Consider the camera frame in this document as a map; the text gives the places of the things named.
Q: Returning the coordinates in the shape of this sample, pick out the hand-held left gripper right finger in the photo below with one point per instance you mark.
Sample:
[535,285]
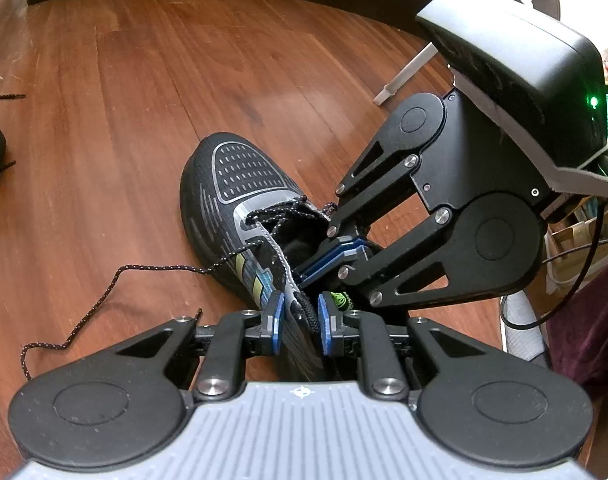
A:
[325,322]

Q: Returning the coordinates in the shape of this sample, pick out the person's maroon clothing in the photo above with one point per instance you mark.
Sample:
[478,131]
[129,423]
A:
[588,345]

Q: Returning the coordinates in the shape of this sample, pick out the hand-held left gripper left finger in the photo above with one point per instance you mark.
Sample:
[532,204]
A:
[276,322]

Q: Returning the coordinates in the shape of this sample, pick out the person's grey mesh shoe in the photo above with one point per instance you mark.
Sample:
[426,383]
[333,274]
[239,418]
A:
[526,335]

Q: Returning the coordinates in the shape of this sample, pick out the folding lap table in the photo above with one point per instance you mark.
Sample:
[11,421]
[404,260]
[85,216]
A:
[408,72]

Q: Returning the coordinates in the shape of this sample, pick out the black speckled shoelace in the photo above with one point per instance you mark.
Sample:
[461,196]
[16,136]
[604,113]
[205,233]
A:
[134,266]

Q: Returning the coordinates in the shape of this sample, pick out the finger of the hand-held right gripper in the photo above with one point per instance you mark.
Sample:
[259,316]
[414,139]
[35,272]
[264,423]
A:
[346,246]
[356,267]

